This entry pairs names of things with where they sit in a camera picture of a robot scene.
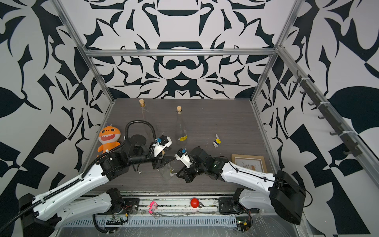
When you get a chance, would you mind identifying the glass bottle with cork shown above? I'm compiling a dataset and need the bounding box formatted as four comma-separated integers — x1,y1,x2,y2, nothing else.
158,151,176,181
139,99,149,121

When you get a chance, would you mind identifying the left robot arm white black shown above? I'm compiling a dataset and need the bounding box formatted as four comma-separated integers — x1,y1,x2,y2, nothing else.
19,135,173,237

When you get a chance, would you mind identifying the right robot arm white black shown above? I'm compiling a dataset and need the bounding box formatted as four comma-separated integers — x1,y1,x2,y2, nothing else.
175,146,306,225

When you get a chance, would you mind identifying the far tall glass bottle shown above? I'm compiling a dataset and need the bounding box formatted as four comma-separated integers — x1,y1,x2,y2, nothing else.
175,106,188,144

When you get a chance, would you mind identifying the red ball knob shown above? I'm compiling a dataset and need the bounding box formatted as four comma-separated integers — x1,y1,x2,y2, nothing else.
190,198,200,208

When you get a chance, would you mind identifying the orange shark plush toy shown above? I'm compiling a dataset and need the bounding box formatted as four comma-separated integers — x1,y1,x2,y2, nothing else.
97,126,121,153

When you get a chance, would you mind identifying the pink clip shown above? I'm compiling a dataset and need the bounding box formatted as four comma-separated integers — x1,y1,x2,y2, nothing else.
149,200,159,215

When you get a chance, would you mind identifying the wooden framed picture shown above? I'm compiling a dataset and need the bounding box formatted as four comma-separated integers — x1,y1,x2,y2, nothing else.
232,154,267,173

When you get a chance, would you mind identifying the green circuit board left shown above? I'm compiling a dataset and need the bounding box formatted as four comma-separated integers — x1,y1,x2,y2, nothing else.
106,216,128,225

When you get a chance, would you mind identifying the circuit board right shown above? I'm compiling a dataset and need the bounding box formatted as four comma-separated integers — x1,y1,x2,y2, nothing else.
236,219,253,233

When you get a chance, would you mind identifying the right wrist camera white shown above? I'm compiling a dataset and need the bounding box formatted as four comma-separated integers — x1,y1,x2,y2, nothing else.
175,148,193,168

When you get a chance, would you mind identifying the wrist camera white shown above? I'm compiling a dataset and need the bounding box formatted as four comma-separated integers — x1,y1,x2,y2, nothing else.
153,135,172,158
175,148,193,168

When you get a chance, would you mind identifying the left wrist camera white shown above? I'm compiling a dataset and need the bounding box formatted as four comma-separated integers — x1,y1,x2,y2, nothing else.
153,135,172,158

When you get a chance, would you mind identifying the black corrugated cable conduit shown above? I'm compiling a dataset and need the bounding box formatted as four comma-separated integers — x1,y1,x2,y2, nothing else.
0,119,157,235

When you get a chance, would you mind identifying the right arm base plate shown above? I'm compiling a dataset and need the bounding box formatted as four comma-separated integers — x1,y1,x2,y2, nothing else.
218,197,238,215

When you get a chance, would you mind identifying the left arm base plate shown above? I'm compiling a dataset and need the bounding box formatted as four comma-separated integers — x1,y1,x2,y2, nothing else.
118,197,140,215

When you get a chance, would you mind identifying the white slotted cable duct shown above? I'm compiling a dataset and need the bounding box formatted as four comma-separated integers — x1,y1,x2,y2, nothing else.
63,216,237,228

